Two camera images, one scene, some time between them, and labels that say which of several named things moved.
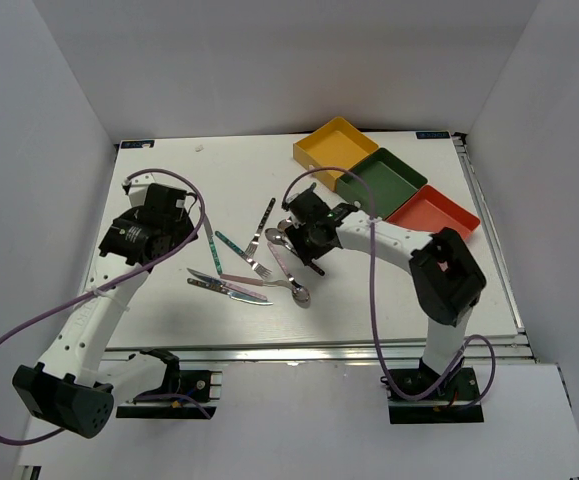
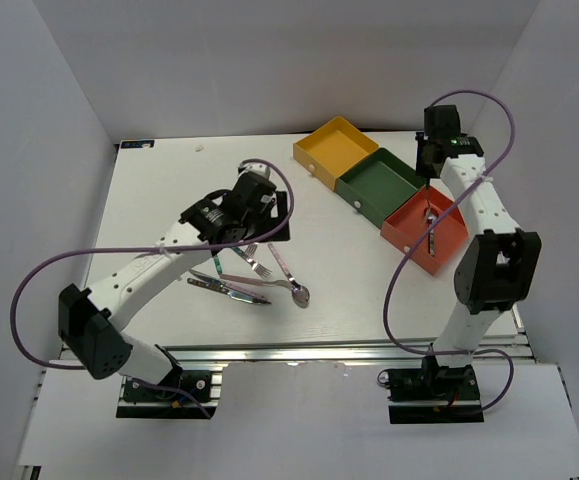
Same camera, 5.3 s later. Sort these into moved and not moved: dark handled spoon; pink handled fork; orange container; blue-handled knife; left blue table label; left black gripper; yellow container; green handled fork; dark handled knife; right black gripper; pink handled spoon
Moved: left black gripper; right black gripper; dark handled spoon
Not moved: pink handled spoon; orange container; dark handled knife; pink handled fork; blue-handled knife; yellow container; left blue table label; green handled fork
